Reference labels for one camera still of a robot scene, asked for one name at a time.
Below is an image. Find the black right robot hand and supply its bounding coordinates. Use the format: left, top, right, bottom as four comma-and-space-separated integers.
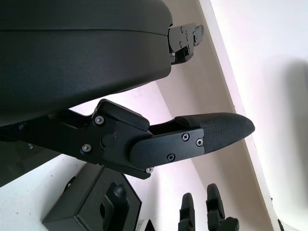
178, 184, 241, 231

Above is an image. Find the black camera box base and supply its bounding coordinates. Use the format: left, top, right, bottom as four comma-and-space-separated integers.
42, 166, 142, 231

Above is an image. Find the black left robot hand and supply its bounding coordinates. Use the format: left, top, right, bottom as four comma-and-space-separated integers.
0, 0, 255, 180

